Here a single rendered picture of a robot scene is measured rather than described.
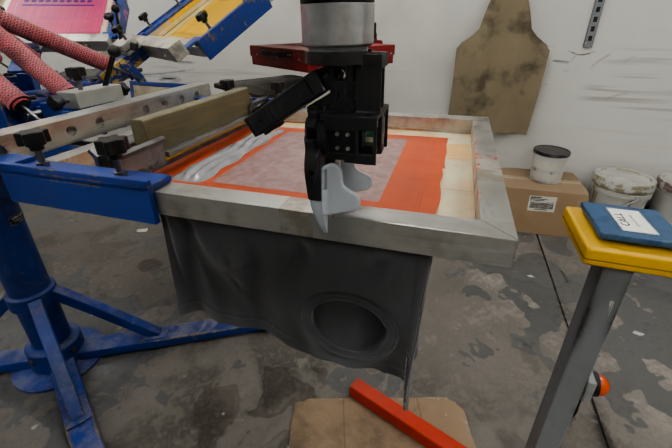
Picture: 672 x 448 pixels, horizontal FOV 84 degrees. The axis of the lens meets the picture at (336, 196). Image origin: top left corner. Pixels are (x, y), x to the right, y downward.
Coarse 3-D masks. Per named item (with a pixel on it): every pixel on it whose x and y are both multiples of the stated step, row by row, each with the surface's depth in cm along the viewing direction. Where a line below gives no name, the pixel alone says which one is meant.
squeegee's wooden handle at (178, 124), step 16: (208, 96) 83; (224, 96) 85; (240, 96) 91; (160, 112) 69; (176, 112) 71; (192, 112) 75; (208, 112) 80; (224, 112) 85; (240, 112) 92; (144, 128) 64; (160, 128) 67; (176, 128) 71; (192, 128) 76; (208, 128) 80; (176, 144) 72
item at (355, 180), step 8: (328, 160) 47; (336, 160) 47; (344, 168) 48; (352, 168) 47; (344, 176) 48; (352, 176) 48; (360, 176) 48; (368, 176) 48; (344, 184) 49; (352, 184) 49; (360, 184) 48; (368, 184) 48
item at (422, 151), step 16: (288, 128) 97; (224, 144) 85; (272, 144) 85; (288, 144) 84; (304, 144) 84; (400, 144) 83; (416, 144) 83; (432, 144) 83; (384, 160) 74; (400, 160) 74; (416, 160) 73; (432, 160) 73
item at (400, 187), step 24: (168, 168) 72; (240, 168) 71; (264, 168) 71; (288, 168) 71; (360, 168) 70; (384, 168) 70; (408, 168) 70; (432, 168) 69; (264, 192) 61; (288, 192) 61; (360, 192) 60; (384, 192) 60; (408, 192) 60; (432, 192) 60
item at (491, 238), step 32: (416, 128) 93; (448, 128) 91; (480, 128) 81; (64, 160) 67; (480, 160) 63; (160, 192) 53; (192, 192) 53; (224, 192) 53; (256, 192) 53; (480, 192) 51; (256, 224) 50; (288, 224) 49; (352, 224) 46; (384, 224) 44; (416, 224) 44; (448, 224) 43; (480, 224) 43; (512, 224) 43; (448, 256) 43; (480, 256) 42; (512, 256) 41
